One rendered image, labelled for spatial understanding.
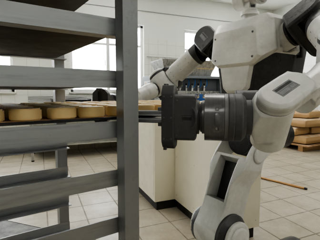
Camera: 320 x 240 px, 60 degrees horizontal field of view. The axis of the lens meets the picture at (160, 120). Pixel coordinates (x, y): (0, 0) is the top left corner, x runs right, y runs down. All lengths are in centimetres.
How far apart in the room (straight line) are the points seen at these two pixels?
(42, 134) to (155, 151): 195
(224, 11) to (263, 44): 577
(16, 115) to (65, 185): 14
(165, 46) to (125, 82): 535
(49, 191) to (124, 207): 13
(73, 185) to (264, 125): 34
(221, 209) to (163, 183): 152
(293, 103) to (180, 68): 82
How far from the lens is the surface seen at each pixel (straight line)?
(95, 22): 50
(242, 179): 100
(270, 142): 54
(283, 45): 100
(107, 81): 50
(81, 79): 48
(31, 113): 49
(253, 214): 214
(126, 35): 49
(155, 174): 243
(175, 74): 126
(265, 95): 49
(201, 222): 104
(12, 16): 47
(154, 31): 578
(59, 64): 91
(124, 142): 49
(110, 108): 55
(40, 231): 98
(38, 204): 95
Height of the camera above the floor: 103
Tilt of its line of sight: 5 degrees down
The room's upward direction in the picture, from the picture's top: straight up
